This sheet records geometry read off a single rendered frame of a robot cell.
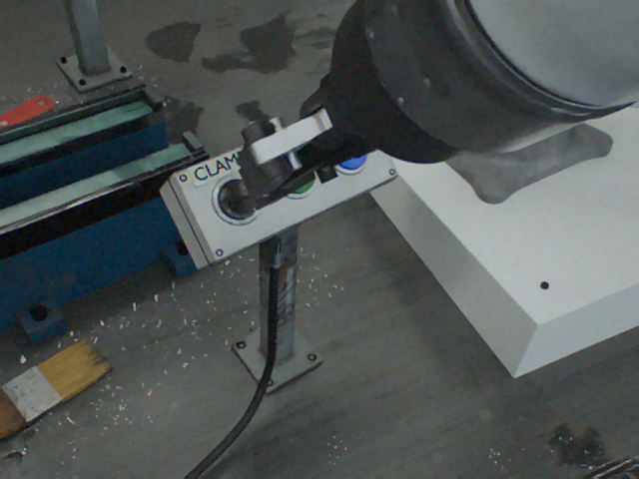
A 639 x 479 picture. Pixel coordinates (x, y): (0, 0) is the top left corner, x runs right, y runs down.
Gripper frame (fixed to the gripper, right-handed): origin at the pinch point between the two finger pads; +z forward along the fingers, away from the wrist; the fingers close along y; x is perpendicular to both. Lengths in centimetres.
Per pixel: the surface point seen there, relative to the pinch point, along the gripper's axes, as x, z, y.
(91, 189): -8.5, 33.2, 3.8
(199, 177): -2.5, 7.9, 1.8
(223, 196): -0.6, 7.3, 1.1
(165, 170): -7.3, 31.0, -3.1
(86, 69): -28, 61, -9
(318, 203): 2.6, 8.0, -5.8
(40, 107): -25, 58, 0
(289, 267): 6.6, 17.6, -5.3
